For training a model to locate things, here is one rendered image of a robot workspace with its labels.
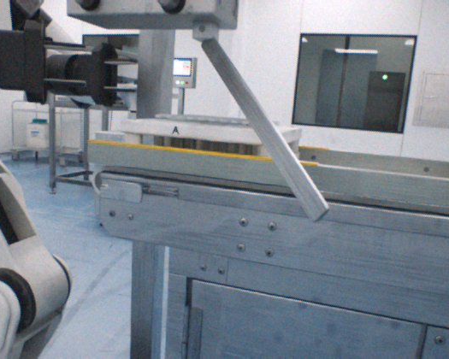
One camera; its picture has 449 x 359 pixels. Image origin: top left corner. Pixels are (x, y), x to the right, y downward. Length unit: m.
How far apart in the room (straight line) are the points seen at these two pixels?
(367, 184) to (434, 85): 5.04
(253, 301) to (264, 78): 5.15
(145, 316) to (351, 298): 0.56
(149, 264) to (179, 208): 0.40
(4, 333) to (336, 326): 0.65
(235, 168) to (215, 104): 5.34
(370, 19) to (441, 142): 1.70
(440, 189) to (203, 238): 0.31
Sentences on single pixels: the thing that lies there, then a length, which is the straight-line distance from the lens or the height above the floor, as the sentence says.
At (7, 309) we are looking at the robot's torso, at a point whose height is 0.59.
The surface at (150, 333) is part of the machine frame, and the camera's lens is 1.06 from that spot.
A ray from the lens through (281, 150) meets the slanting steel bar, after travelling 0.46.
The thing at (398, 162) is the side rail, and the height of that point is 0.93.
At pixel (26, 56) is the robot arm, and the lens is 0.68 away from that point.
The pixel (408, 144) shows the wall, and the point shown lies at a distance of 5.57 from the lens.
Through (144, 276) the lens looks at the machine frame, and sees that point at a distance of 1.00.
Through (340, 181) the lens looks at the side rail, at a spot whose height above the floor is 0.93.
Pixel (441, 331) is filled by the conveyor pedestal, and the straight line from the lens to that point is 0.67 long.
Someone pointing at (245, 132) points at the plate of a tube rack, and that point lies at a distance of 0.57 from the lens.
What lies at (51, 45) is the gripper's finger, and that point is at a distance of 0.69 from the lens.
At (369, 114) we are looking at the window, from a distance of 5.54.
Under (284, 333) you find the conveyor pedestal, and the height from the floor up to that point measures 0.68.
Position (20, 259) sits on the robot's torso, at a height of 0.67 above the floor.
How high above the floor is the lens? 1.01
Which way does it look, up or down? 12 degrees down
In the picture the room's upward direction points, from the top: 4 degrees clockwise
